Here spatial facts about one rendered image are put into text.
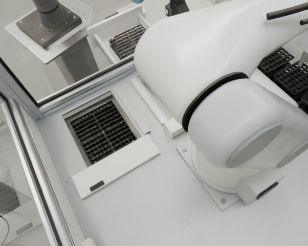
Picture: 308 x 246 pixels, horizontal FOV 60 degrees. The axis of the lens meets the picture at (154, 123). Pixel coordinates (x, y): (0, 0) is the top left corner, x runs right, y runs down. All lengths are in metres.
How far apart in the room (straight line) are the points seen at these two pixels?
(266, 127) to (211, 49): 0.10
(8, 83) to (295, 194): 0.89
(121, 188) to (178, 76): 0.58
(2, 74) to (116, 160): 0.42
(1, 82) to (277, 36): 0.74
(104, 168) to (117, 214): 0.15
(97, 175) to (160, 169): 0.20
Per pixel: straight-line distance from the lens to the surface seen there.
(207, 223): 0.79
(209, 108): 0.28
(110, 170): 0.84
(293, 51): 1.13
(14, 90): 0.93
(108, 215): 0.82
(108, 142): 0.95
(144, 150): 0.85
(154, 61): 0.33
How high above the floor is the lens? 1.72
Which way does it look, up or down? 59 degrees down
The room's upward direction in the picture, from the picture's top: 10 degrees counter-clockwise
